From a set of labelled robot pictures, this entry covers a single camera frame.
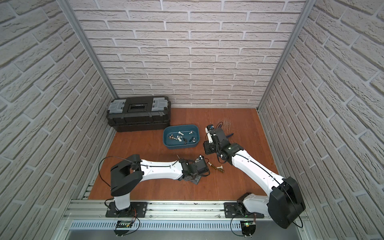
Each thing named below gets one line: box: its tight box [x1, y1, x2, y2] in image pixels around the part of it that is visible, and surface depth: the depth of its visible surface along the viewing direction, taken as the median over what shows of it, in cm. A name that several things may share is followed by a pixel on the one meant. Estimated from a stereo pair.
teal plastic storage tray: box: [163, 124, 200, 150], surface depth 102 cm
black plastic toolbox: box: [106, 95, 172, 133], surface depth 97 cm
